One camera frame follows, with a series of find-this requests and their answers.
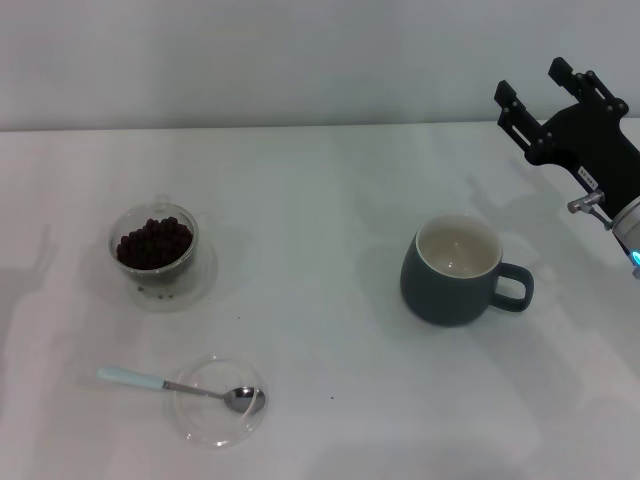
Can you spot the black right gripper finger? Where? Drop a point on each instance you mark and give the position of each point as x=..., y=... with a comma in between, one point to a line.
x=520, y=125
x=590, y=90

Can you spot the dark green ceramic mug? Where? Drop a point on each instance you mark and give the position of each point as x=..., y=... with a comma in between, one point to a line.
x=440, y=295

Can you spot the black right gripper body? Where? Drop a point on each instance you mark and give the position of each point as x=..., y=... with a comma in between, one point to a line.
x=595, y=145

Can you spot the glass bowl of coffee beans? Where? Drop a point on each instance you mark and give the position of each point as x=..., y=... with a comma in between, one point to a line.
x=150, y=272

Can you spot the glass saucer under cup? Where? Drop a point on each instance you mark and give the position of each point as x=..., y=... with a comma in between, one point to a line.
x=200, y=280

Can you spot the pile of coffee beans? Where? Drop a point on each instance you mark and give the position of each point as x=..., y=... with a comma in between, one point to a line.
x=155, y=245

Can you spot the clear glass dish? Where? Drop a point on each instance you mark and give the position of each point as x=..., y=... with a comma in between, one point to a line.
x=210, y=425

